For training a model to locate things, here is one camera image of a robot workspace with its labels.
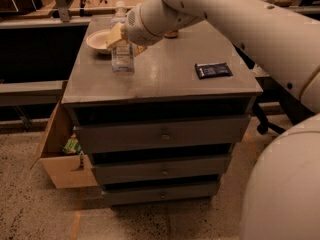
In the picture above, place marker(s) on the patterned drink can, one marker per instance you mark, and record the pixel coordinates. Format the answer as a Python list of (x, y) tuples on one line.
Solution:
[(172, 34)]

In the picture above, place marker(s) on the white paper bowl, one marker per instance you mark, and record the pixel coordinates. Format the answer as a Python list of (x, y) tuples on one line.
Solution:
[(97, 41)]

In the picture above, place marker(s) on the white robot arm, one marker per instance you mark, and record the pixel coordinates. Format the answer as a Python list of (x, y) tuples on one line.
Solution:
[(282, 198)]

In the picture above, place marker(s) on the green snack bag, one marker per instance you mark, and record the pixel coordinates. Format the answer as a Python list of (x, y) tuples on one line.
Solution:
[(72, 146)]

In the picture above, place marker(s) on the dark blue snack packet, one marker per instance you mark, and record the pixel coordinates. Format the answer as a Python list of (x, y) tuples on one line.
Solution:
[(205, 71)]

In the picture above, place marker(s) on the open cardboard box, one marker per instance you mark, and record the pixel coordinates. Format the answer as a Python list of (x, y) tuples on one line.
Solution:
[(65, 170)]

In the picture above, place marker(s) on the black office chair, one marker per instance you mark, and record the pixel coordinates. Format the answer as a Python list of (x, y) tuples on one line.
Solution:
[(265, 124)]

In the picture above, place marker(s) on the clear plastic water bottle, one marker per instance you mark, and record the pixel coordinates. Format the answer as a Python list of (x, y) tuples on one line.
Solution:
[(122, 53)]

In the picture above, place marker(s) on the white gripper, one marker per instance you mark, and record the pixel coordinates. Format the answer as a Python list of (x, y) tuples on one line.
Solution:
[(138, 26)]

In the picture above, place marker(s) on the grey drawer cabinet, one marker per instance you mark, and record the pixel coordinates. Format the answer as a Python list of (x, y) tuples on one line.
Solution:
[(161, 133)]

